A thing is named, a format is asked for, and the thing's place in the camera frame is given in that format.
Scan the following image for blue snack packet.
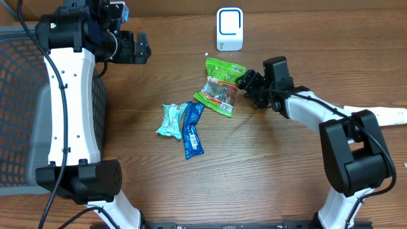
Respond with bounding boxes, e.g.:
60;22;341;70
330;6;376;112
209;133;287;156
182;101;205;160

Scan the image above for white cosmetic tube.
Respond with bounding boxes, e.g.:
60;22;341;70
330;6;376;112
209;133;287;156
343;106;406;127

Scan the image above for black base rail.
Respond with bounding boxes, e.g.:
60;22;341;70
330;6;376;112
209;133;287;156
139;219;373;229

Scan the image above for grey plastic shopping basket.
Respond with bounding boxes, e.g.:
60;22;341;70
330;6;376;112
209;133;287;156
1;26;107;196

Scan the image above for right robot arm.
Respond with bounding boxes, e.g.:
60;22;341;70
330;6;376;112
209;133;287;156
235;56;397;228

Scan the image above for teal snack packet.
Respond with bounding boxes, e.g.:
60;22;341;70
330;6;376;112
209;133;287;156
156;103;187;139

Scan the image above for green snack bag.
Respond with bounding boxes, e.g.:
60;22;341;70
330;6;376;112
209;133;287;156
194;57;247;117

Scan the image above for white barcode scanner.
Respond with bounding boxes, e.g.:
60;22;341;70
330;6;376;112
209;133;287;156
216;7;244;52

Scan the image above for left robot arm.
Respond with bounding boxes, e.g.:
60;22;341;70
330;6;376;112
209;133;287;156
36;1;151;228

